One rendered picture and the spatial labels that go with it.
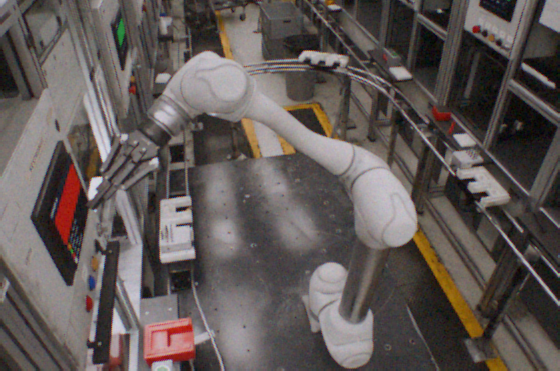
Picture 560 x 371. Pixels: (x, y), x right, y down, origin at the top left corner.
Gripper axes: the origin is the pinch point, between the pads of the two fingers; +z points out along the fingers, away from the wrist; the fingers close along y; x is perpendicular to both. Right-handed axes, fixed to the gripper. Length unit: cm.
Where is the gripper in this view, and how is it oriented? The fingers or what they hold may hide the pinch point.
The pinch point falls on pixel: (100, 195)
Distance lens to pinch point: 101.5
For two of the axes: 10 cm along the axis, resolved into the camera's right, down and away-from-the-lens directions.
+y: 7.9, 6.1, -0.4
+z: -6.0, 7.7, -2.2
